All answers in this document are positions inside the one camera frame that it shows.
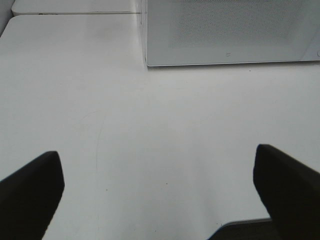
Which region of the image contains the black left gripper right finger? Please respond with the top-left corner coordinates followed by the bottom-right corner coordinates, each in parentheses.
top-left (253, 144), bottom-right (320, 240)

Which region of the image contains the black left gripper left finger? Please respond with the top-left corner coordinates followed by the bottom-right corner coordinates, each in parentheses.
top-left (0, 151), bottom-right (65, 240)

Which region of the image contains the white microwave oven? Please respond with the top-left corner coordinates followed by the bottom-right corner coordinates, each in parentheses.
top-left (138, 0), bottom-right (320, 68)

